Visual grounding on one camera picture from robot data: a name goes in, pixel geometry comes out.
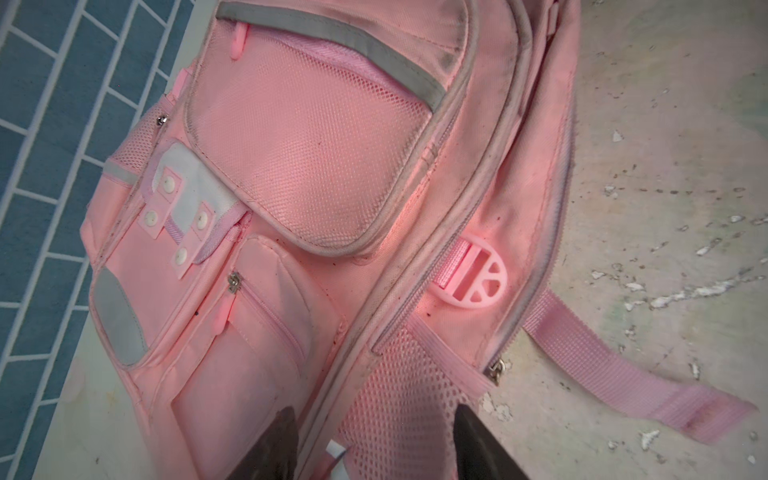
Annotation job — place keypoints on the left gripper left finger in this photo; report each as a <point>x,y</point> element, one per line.
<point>274,456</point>

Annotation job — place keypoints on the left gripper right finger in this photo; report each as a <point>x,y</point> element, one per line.
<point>479,455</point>

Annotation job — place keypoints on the pink student backpack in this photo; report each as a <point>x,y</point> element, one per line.
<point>351,208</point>

